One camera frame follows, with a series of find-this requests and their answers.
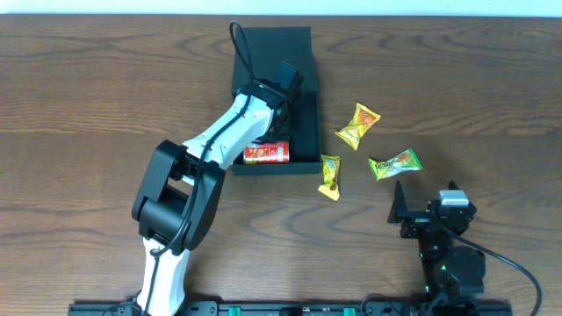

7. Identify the red Pringles can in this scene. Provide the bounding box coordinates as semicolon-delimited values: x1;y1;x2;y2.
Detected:
243;141;290;164

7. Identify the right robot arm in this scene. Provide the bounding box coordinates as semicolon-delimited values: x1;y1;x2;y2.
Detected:
387;182;486;315

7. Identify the yellow Apollo cake packet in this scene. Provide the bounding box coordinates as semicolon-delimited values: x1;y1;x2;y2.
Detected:
318;154;341;201

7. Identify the left black cable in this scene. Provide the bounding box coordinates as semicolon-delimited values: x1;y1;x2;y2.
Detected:
100;19;256;316

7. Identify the black open gift box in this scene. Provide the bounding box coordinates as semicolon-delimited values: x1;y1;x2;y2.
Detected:
231;26;322;176

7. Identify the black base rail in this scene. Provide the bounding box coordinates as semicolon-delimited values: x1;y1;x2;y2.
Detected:
68;298;514;316

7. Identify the yellow orange snack packet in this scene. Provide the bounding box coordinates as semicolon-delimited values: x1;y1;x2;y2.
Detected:
335;103;381;151

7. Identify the green pandan cake packet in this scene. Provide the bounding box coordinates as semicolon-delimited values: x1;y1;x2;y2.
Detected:
369;148;423;181

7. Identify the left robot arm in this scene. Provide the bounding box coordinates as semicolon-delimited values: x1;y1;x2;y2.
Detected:
132;76;303;315

